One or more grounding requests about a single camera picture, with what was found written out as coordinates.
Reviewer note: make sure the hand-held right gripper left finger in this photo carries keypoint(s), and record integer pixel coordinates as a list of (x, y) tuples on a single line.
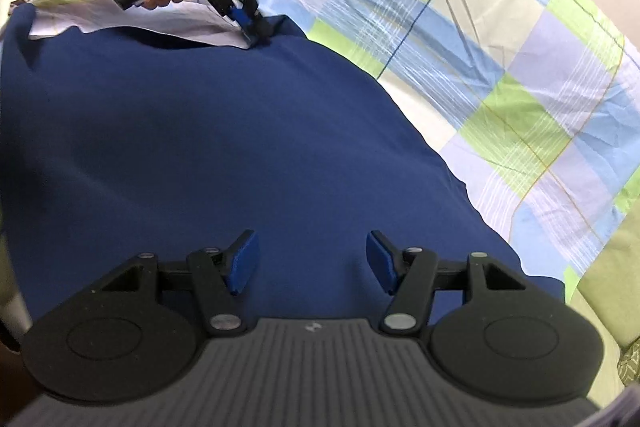
[(243, 263)]

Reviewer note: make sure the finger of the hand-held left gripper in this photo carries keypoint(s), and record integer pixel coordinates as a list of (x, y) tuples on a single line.
[(251, 27)]

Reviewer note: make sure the checkered bed sheet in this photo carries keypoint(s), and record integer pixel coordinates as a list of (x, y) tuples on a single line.
[(450, 37)]

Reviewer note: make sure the white cloth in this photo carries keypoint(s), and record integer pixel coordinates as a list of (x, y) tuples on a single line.
[(135, 19)]

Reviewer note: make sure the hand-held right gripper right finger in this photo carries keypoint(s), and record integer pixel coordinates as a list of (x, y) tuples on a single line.
[(381, 263)]

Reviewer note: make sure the dark blue garment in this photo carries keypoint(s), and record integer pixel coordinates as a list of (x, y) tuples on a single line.
[(210, 147)]

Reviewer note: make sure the light green pillow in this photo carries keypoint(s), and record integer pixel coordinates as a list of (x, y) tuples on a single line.
[(607, 287)]

